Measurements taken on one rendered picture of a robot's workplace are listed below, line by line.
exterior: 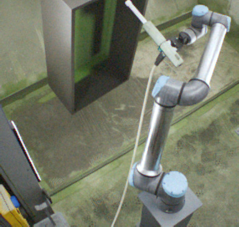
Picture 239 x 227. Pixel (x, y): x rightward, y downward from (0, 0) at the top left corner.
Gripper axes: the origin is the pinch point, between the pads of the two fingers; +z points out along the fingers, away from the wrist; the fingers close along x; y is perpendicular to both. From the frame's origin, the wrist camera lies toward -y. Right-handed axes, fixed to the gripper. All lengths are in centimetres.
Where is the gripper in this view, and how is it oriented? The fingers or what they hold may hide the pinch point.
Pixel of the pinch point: (163, 51)
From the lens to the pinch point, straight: 194.1
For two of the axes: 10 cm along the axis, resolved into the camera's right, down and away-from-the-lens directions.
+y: -2.4, 3.4, 9.1
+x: -6.1, -7.8, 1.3
